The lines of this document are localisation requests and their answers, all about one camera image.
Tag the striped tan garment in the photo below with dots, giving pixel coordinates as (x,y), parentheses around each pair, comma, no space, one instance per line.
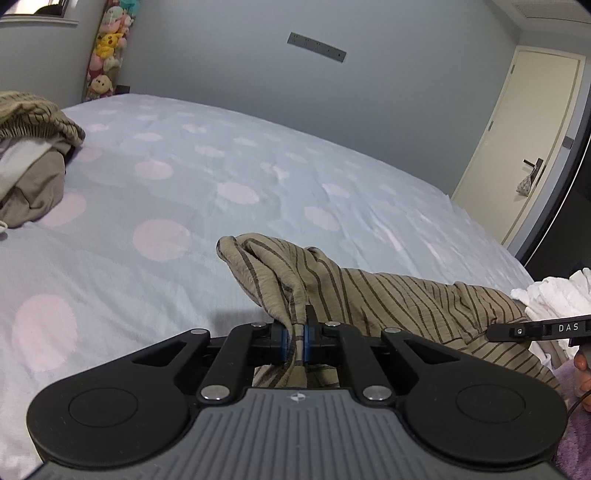
(37,113)

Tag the dark wall socket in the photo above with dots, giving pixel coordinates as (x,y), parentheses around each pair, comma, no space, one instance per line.
(123,89)

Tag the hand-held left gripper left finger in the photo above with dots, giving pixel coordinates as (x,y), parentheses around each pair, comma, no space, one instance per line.
(285,344)

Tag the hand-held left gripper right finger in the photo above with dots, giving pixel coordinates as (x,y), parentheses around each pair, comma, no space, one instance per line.
(308,344)

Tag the white cloth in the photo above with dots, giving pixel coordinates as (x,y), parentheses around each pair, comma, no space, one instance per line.
(18,161)

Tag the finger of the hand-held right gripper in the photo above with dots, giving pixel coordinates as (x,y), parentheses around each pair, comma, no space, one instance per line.
(508,332)

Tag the dark object on sill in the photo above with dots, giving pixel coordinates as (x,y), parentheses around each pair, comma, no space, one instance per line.
(51,8)

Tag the grey metal wall strip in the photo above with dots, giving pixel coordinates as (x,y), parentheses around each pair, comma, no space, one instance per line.
(316,46)

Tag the window with sill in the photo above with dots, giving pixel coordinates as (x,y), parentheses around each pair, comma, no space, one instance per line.
(27,21)

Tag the grey satin cloth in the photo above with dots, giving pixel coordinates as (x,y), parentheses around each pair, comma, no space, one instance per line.
(37,194)

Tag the cream door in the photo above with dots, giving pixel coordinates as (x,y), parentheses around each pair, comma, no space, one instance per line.
(521,115)

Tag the tan striped shirt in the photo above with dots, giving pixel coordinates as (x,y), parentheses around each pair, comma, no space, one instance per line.
(392,300)

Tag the white folded garment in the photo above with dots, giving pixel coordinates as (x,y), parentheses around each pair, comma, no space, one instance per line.
(554,295)

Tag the patterned hanging pouch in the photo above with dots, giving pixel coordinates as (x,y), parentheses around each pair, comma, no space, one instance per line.
(525,187)

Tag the dark wardrobe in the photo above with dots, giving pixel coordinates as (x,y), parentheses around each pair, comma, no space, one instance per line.
(568,240)

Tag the purple fuzzy robe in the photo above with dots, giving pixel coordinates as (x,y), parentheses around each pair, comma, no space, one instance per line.
(577,443)

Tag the ceiling air vent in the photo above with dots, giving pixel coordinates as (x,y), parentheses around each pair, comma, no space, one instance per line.
(554,9)

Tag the person's right hand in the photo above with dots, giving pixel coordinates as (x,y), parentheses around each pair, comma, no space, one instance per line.
(586,387)

